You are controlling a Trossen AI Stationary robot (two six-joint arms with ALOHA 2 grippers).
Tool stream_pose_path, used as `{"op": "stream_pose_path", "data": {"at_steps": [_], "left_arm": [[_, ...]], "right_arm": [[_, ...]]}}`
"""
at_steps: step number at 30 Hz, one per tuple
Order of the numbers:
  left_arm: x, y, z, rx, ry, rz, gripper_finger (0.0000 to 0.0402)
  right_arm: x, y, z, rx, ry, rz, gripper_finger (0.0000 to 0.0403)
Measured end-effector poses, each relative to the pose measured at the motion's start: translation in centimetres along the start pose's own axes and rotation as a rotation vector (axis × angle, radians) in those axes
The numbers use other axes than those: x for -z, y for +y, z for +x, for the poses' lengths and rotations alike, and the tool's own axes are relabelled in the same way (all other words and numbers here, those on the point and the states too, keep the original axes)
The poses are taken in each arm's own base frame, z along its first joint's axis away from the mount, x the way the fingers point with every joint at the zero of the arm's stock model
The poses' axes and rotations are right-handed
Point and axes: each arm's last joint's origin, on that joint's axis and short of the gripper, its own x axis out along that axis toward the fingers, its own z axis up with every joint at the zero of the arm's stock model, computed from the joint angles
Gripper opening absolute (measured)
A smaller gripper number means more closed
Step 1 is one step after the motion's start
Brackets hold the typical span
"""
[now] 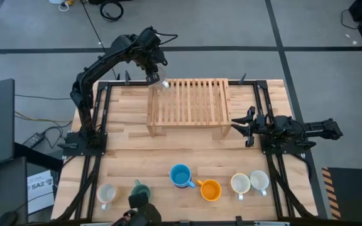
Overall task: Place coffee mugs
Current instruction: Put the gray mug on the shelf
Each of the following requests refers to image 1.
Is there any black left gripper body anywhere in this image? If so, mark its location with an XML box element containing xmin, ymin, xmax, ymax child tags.
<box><xmin>135</xmin><ymin>26</ymin><xmax>168</xmax><ymax>76</ymax></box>

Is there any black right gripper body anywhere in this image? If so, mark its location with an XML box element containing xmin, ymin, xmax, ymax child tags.
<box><xmin>251</xmin><ymin>113</ymin><xmax>275</xmax><ymax>142</ymax></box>

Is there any patterned white mug pink rim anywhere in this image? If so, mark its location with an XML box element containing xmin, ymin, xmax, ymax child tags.
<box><xmin>151</xmin><ymin>67</ymin><xmax>171</xmax><ymax>92</ymax></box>

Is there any white mug blue pattern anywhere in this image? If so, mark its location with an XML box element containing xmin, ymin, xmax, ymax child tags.
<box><xmin>249</xmin><ymin>169</ymin><xmax>270</xmax><ymax>197</ymax></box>

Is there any red-patterned mug yellow rim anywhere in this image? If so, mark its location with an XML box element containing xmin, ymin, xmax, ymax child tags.
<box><xmin>230</xmin><ymin>173</ymin><xmax>251</xmax><ymax>201</ymax></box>

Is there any yellow-orange faceted mug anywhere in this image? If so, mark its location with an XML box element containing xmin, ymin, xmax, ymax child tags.
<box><xmin>196</xmin><ymin>178</ymin><xmax>222</xmax><ymax>202</ymax></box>

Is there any blue faceted mug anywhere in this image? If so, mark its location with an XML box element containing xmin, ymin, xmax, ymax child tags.
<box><xmin>169</xmin><ymin>163</ymin><xmax>197</xmax><ymax>189</ymax></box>

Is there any green faceted mug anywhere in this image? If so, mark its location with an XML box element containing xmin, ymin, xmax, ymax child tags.
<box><xmin>130</xmin><ymin>179</ymin><xmax>153</xmax><ymax>203</ymax></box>

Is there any wooden slatted rack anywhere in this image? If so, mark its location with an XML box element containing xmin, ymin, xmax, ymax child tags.
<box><xmin>145</xmin><ymin>78</ymin><xmax>233</xmax><ymax>137</ymax></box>

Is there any black hazard-striped mat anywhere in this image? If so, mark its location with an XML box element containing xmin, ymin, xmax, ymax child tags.
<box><xmin>321</xmin><ymin>166</ymin><xmax>362</xmax><ymax>220</ymax></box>

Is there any black power adapter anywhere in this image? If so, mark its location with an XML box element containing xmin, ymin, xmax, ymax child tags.
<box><xmin>22</xmin><ymin>132</ymin><xmax>46</xmax><ymax>149</ymax></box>

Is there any white printed paper sheet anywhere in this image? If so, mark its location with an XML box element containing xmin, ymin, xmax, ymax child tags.
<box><xmin>26</xmin><ymin>169</ymin><xmax>55</xmax><ymax>215</ymax></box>

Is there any black computer mouse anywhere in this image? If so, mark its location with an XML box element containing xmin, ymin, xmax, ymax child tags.
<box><xmin>0</xmin><ymin>210</ymin><xmax>19</xmax><ymax>226</ymax></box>

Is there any coiled black cable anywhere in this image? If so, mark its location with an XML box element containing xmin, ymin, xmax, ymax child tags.
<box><xmin>99</xmin><ymin>1</ymin><xmax>124</xmax><ymax>23</ymax></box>

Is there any long black floor cable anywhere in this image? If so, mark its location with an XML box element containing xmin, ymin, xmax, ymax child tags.
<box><xmin>80</xmin><ymin>0</ymin><xmax>119</xmax><ymax>80</ymax></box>

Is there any yellow floor cable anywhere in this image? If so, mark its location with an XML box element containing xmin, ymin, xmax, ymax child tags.
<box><xmin>14</xmin><ymin>110</ymin><xmax>74</xmax><ymax>124</ymax></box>

